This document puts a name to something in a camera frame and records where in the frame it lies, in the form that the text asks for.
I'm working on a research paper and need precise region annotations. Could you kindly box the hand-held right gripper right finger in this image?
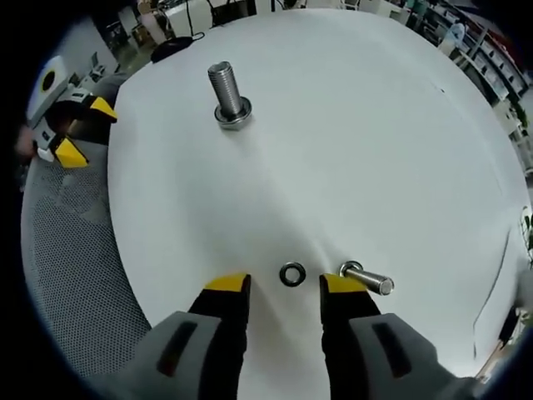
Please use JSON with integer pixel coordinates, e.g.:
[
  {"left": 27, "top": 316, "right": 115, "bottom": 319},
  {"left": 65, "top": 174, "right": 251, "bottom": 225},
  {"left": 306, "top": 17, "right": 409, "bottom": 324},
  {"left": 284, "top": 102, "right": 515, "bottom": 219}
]
[{"left": 318, "top": 272, "right": 479, "bottom": 400}]

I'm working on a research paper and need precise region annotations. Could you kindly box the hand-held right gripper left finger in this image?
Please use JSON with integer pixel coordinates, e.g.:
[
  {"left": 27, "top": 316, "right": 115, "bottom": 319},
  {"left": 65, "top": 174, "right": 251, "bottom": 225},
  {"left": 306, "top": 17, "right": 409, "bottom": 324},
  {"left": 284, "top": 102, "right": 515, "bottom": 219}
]
[{"left": 123, "top": 272, "right": 252, "bottom": 400}]

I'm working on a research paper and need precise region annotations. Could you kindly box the small threaded steel stud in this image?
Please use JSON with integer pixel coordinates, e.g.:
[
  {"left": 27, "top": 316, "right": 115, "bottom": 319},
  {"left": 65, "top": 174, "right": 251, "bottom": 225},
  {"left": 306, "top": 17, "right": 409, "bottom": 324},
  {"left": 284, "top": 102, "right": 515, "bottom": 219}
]
[{"left": 337, "top": 260, "right": 396, "bottom": 297}]

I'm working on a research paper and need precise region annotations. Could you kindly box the large threaded steel stud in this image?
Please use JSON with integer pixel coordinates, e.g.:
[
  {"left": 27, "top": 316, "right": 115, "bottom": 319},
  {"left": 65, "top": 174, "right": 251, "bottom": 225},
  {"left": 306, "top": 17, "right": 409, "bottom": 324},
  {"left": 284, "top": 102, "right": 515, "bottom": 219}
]
[{"left": 207, "top": 60, "right": 254, "bottom": 133}]

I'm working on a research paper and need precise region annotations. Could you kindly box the person's left hand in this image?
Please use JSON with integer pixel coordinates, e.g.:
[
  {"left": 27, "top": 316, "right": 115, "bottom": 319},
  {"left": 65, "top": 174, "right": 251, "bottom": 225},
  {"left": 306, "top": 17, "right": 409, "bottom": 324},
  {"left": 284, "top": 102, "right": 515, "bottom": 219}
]
[{"left": 14, "top": 123, "right": 39, "bottom": 158}]

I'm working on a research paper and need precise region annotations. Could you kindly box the black pouch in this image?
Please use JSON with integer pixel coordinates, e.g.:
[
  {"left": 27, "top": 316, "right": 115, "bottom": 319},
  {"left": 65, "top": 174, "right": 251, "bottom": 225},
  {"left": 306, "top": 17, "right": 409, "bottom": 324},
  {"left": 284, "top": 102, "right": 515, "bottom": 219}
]
[{"left": 150, "top": 35, "right": 205, "bottom": 63}]

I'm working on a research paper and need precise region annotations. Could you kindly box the white mesh chair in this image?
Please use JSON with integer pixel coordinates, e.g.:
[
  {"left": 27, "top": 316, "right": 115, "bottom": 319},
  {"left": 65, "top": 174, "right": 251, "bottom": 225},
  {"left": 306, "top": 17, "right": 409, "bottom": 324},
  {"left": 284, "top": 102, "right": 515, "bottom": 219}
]
[{"left": 19, "top": 70, "right": 156, "bottom": 378}]

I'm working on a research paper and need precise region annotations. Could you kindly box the white paper sheet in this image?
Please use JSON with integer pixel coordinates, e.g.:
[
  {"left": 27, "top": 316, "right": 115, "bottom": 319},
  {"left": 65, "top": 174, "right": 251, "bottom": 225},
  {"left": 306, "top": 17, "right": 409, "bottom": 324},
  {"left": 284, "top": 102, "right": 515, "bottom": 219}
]
[{"left": 473, "top": 231, "right": 526, "bottom": 359}]

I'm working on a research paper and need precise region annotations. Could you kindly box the small bushy potted plant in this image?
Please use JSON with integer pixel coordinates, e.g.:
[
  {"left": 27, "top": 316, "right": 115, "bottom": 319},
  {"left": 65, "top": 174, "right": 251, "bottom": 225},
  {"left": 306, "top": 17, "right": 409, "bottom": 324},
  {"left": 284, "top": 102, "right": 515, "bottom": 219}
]
[{"left": 510, "top": 99, "right": 528, "bottom": 134}]

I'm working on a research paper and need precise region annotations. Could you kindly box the shelf with white bins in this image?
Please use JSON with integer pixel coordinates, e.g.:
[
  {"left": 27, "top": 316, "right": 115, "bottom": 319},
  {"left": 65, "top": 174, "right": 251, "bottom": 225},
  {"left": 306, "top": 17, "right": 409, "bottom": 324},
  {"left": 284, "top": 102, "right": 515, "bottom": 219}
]
[{"left": 424, "top": 0, "right": 530, "bottom": 101}]

